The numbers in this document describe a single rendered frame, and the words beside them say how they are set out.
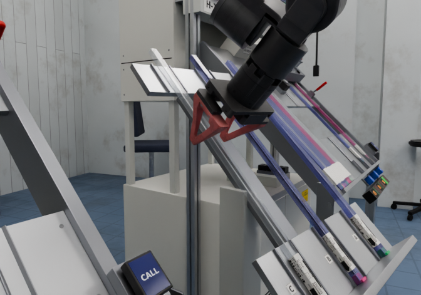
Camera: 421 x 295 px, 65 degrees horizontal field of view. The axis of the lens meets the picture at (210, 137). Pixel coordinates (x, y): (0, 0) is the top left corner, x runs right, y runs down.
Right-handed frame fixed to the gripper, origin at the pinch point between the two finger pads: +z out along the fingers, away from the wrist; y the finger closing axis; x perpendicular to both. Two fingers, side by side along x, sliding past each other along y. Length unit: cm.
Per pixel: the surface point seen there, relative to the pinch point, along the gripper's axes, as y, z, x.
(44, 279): 26.0, 9.1, 9.8
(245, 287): -9.4, 19.8, 20.6
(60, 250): 23.4, 9.4, 7.3
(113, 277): 19.9, 7.3, 12.8
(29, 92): -105, 260, -289
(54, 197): 21.5, 10.3, -0.2
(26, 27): -105, 207, -343
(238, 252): -8.6, 16.0, 15.2
